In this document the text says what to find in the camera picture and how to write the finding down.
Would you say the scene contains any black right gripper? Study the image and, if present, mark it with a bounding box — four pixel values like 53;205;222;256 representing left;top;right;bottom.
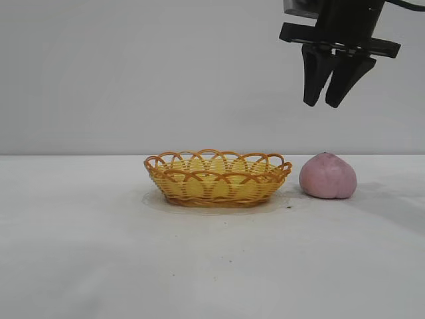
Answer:
278;0;401;109

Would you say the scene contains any pink peach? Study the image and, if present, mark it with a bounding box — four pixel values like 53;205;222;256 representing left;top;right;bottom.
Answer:
299;152;359;200

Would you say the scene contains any yellow woven wicker basket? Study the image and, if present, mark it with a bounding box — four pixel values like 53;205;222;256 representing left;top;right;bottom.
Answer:
143;148;294;209

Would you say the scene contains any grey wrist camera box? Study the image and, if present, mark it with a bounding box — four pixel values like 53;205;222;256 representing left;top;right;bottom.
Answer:
283;0;321;18

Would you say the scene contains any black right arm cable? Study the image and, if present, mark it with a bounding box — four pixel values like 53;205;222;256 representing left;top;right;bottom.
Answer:
384;0;425;13

